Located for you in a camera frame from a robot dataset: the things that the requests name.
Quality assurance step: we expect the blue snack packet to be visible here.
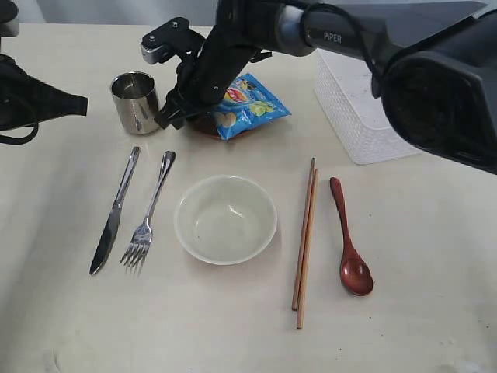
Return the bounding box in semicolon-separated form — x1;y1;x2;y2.
211;73;291;141

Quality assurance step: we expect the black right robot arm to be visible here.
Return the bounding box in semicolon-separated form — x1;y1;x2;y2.
141;1;496;173

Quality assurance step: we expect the pale green ceramic bowl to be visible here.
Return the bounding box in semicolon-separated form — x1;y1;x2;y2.
173;175;278;266

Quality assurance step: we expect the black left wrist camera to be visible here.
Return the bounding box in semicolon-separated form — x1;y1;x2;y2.
0;0;19;37

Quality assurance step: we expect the white woven plastic basket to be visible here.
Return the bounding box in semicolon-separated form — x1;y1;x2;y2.
315;50;421;165

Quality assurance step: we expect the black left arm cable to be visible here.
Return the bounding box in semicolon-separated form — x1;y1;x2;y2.
0;120;40;145

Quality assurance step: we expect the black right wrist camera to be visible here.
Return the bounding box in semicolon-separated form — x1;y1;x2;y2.
141;17;205;64

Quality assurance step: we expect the light wooden chopstick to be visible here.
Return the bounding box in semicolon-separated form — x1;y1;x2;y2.
297;169;318;329

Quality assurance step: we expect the reddish brown wooden spoon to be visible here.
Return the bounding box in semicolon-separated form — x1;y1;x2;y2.
329;177;374;296

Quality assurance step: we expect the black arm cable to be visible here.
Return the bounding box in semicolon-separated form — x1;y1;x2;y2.
248;2;389;100
0;120;40;145

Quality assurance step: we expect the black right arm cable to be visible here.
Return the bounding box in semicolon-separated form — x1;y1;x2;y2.
248;2;389;100

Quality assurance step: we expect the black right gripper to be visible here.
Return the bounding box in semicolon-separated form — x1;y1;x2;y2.
155;34;260;130

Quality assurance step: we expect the short metal spoon handle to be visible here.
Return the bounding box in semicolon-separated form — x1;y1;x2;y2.
119;151;176;269

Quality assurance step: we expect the dark wooden chopstick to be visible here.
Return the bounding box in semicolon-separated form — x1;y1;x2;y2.
291;157;315;311

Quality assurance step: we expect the brown wooden plate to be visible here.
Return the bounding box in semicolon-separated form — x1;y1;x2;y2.
188;112;257;141

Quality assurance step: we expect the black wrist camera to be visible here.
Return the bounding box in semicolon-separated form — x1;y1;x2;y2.
141;17;205;64
0;0;19;37

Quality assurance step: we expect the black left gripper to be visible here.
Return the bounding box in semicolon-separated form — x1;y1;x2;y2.
1;54;88;131

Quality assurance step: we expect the shiny stainless steel cup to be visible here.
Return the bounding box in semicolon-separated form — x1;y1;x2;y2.
110;71;159;135

